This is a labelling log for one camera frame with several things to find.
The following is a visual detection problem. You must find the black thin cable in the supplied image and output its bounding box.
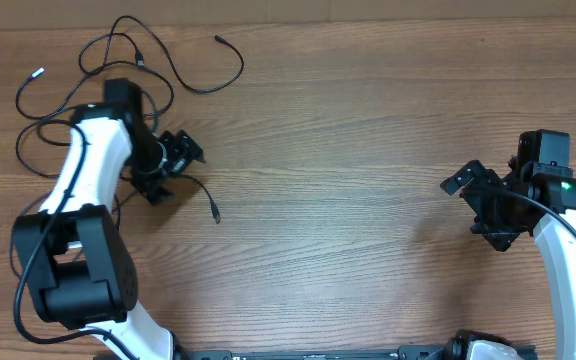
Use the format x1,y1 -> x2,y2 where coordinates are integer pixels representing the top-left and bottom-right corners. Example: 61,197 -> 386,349
14,59 -> 175,180

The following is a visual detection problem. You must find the black USB-A cable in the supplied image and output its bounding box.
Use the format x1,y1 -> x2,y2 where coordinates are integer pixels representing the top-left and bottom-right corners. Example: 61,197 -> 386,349
77,14 -> 246,95

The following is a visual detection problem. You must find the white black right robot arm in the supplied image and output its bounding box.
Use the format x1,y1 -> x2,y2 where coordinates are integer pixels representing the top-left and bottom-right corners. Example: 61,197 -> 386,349
441,129 -> 576,359

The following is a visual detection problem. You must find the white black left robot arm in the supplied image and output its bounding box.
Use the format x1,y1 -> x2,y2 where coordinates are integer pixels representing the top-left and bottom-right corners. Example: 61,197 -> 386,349
11,78 -> 204,359

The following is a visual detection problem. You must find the brown cardboard back board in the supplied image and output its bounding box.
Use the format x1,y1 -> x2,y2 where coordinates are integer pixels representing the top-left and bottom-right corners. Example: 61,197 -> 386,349
0,0 -> 576,31

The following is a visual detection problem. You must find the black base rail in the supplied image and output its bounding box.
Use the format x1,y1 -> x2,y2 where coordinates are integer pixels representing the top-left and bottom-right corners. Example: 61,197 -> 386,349
172,343 -> 539,360

